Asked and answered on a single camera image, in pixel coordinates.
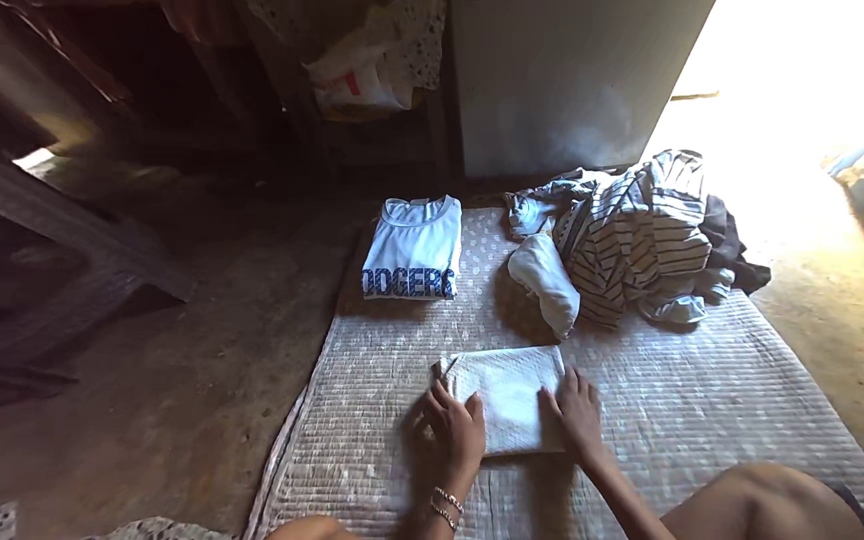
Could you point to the person's right hand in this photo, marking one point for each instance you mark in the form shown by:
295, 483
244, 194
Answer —
580, 426

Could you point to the person's left hand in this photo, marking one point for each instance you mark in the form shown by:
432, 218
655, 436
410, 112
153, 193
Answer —
462, 435

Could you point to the person's right index finger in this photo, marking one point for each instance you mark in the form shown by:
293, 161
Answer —
571, 384

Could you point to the person's left fingers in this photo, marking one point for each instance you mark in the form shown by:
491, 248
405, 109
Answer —
432, 411

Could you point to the person's left index finger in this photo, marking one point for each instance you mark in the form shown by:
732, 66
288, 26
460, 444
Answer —
444, 393

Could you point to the person's right thumb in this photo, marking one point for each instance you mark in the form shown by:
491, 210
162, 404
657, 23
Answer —
550, 402

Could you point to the person's left thumb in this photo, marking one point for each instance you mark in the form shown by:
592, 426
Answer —
475, 407

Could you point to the person's right fingers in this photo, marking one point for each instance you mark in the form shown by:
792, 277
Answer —
588, 388

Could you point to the white textured cloth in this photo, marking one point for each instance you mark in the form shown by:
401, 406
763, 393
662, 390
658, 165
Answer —
511, 397

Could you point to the person's left forearm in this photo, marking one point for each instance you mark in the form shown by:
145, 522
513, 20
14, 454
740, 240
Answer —
447, 510

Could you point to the person's right forearm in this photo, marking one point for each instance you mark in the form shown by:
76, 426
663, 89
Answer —
621, 491

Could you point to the woven patterned mat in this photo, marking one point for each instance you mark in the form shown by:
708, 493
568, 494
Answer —
664, 405

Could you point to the white bundled garment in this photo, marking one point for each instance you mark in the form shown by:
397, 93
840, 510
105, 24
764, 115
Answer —
543, 277

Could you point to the folded white shirt, blue print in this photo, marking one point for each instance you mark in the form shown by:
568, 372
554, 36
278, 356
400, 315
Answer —
417, 247

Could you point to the pile of striped clothes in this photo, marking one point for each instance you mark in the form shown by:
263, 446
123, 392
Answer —
627, 240

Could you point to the person's legs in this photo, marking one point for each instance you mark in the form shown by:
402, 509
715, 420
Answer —
769, 502

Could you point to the black and white patterned cloth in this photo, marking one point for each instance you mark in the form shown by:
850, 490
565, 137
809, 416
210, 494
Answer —
154, 530

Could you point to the grey metal cabinet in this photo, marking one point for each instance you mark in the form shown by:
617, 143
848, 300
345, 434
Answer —
552, 82

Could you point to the white bag with red print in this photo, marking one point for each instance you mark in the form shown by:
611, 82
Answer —
361, 88

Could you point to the speckled lace cloth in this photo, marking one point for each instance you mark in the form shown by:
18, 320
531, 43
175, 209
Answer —
423, 45

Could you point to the grey wooden frame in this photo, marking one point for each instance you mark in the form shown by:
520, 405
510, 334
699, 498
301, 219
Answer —
64, 206

